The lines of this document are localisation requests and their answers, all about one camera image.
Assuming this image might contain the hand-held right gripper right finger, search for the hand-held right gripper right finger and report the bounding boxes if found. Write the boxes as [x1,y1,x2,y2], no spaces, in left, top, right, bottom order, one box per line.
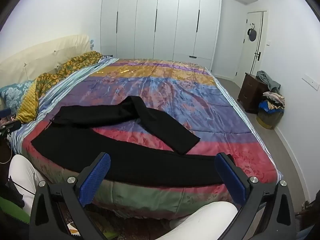
[214,152,297,240]

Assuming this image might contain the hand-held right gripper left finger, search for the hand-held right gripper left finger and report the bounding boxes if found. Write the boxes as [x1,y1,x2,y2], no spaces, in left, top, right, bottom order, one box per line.
[29,152,112,240]

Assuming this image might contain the black pants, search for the black pants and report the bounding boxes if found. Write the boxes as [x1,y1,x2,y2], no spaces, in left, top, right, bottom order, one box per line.
[30,96,235,188]

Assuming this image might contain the teal fuzzy garment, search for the teal fuzzy garment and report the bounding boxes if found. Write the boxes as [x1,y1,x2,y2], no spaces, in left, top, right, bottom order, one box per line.
[0,80,34,110]

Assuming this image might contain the mustard knitted garment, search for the mustard knitted garment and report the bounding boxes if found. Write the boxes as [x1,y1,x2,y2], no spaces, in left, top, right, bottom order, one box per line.
[16,51,103,123]

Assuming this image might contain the person's right leg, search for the person's right leg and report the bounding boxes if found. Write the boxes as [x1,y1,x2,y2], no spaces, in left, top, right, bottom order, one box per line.
[165,202,238,240]

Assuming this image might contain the person's leg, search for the person's leg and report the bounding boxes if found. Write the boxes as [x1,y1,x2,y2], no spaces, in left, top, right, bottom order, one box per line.
[165,202,238,240]
[9,154,46,207]

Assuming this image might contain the person's left leg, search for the person's left leg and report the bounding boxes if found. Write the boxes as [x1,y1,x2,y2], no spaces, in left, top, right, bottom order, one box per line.
[9,154,46,207]

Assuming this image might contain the cream padded headboard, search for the cream padded headboard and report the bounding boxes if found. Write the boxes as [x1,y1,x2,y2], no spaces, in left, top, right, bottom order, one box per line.
[0,34,90,88]

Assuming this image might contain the black cloth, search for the black cloth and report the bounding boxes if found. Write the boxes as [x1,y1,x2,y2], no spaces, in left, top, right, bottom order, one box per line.
[4,175,25,208]

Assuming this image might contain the golden laundry basket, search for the golden laundry basket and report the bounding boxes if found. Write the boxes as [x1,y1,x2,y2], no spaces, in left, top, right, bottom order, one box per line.
[257,109,284,130]

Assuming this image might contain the green object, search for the green object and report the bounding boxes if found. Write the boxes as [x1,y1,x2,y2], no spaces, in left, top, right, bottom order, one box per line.
[0,195,31,224]

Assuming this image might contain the dark wooden nightstand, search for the dark wooden nightstand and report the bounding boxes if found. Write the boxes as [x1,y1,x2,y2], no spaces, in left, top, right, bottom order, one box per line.
[237,72,269,114]

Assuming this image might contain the pile of mixed clothes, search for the pile of mixed clothes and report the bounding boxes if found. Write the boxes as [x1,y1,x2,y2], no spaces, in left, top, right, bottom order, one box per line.
[259,91,285,112]

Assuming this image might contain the multicoloured satin blanket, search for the multicoloured satin blanket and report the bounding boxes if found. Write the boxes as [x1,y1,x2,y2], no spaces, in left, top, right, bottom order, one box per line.
[11,55,284,220]

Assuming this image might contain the grey clothes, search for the grey clothes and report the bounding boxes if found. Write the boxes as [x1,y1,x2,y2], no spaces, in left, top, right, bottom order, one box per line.
[256,70,282,95]

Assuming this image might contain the white door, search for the white door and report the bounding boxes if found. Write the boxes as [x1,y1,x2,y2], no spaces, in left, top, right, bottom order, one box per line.
[232,10,268,82]

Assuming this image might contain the black round door hanging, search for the black round door hanging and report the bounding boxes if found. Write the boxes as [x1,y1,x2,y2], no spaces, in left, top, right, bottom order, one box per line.
[247,24,258,42]

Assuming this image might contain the white wardrobe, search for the white wardrobe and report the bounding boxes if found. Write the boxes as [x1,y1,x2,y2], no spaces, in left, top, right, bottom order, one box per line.
[100,0,223,72]

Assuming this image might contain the thin white cable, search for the thin white cable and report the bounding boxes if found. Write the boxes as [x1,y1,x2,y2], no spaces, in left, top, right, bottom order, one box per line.
[0,152,12,165]

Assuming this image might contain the long white wall plate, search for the long white wall plate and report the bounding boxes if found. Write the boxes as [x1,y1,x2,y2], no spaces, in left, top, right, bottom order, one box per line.
[302,74,320,90]

